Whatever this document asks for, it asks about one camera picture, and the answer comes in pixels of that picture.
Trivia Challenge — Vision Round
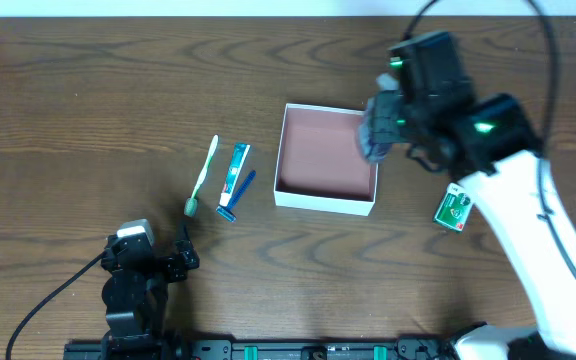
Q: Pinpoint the green white toothbrush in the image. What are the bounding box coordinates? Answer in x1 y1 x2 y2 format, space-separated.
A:
184 134 219 217

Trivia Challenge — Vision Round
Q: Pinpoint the clear pump bottle dark liquid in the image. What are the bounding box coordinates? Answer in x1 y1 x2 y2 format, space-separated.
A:
358 73 401 163

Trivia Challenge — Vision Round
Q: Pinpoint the green soap packet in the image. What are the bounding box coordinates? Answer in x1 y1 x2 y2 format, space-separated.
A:
433 183 474 232

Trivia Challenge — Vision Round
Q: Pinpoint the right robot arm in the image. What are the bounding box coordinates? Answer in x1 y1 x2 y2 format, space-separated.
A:
359 89 576 359

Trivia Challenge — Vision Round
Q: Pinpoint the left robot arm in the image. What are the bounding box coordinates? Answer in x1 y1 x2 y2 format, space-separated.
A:
101 219 200 358

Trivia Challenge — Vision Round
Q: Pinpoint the blue disposable razor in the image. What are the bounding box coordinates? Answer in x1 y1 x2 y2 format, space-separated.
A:
216 170 256 223

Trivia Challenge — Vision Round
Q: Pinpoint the teal white toothpaste tube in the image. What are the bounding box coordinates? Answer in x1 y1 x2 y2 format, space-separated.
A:
219 143 251 207

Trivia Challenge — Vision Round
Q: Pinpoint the white box with pink interior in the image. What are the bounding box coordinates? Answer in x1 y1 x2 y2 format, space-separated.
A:
273 103 378 216

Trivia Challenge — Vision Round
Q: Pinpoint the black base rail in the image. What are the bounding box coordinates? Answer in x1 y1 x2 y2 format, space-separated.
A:
63 331 457 360

